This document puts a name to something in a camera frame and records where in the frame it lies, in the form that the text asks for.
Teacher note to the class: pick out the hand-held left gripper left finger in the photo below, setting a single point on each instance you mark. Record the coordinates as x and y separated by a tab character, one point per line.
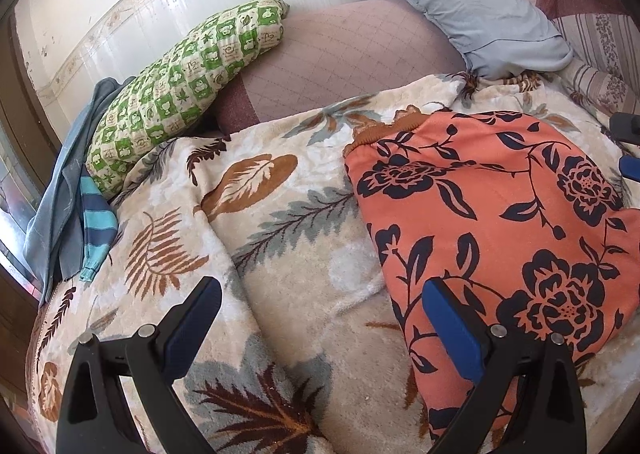
192	321

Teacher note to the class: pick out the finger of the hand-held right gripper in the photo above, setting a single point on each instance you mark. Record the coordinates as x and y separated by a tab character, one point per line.
630	168

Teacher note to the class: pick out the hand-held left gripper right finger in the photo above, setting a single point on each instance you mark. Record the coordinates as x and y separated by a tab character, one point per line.
450	326

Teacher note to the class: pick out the orange floral pants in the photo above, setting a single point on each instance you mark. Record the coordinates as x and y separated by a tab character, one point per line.
500	234

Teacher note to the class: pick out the striped patterned pillow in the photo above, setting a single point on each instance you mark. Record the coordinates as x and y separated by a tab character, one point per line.
600	34

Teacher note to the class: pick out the cream leaf-print blanket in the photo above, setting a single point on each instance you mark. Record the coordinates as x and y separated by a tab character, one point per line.
300	284

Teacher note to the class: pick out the teal striped cloth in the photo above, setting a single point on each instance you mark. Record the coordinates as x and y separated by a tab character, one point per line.
95	224

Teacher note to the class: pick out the blue-grey cloth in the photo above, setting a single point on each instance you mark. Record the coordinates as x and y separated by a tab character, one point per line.
55	194

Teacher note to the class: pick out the green checkered pillow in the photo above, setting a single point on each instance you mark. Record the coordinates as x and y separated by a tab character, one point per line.
175	84

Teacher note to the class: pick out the pink quilted mattress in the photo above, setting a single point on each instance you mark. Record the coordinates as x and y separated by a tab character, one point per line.
340	59

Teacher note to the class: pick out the window frame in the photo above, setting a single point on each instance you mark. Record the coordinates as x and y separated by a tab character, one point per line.
20	159

